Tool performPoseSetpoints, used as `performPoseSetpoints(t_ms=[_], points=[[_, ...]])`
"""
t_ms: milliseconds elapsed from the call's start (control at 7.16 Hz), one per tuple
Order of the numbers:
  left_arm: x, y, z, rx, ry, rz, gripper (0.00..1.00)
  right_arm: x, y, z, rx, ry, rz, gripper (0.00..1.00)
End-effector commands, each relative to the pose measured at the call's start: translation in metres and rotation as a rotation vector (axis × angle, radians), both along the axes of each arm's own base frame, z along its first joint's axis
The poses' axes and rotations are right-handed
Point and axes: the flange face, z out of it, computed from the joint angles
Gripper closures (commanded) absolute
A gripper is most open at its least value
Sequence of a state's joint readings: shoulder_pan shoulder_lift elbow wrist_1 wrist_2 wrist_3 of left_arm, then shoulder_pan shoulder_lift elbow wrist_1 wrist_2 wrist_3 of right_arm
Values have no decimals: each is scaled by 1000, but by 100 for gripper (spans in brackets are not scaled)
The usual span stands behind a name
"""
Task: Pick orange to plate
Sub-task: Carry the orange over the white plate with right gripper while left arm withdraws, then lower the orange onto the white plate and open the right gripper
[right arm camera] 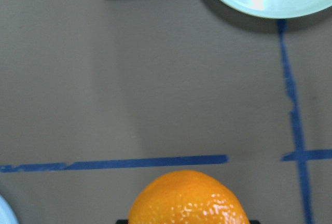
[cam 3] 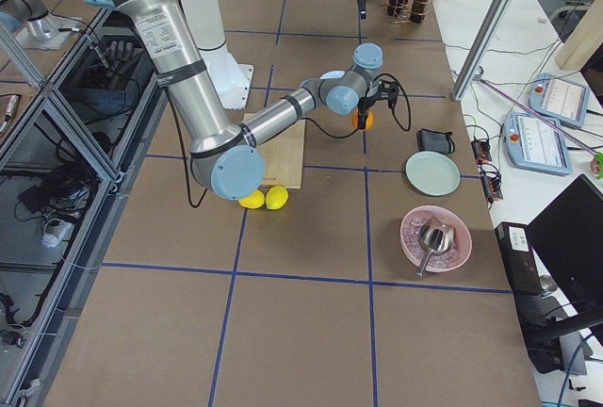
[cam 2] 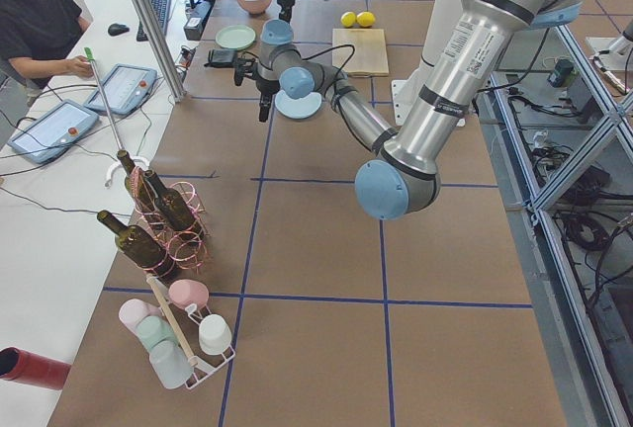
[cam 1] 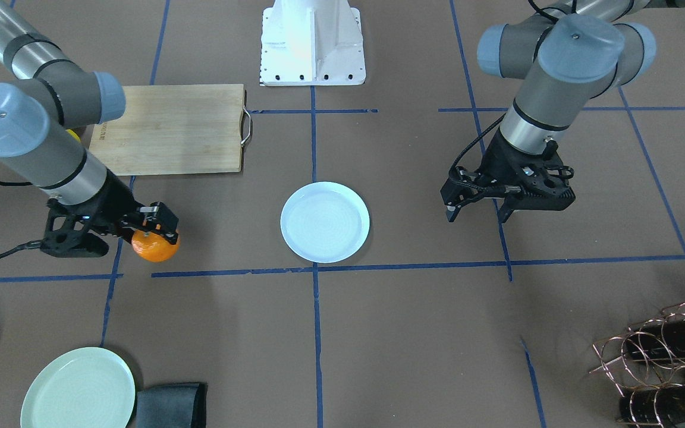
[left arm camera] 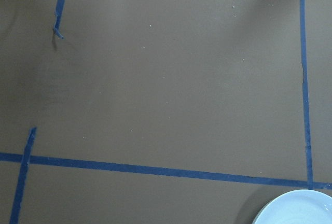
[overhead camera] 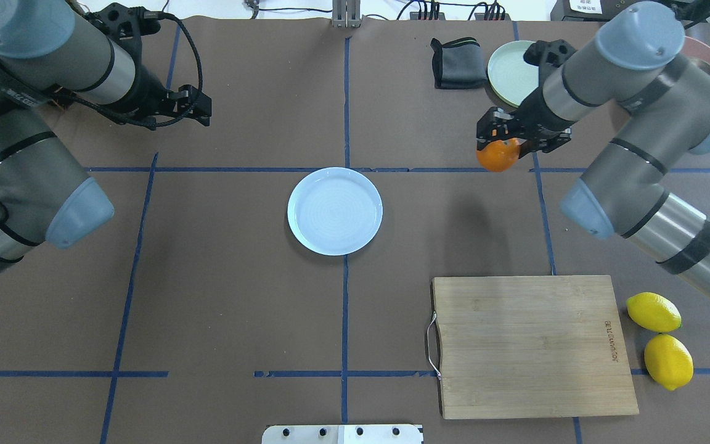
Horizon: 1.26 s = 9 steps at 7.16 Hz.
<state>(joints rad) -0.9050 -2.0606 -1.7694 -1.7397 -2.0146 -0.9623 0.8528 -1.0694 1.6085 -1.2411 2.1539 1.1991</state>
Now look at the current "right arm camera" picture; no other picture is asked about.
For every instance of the orange mandarin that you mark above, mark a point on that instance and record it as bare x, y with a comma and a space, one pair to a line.
186, 197

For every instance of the light blue plate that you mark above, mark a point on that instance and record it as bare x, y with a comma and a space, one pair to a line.
7, 215

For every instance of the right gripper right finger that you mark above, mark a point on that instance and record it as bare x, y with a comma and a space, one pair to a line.
254, 222

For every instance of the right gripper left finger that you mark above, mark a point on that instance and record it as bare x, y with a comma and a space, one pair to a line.
121, 221

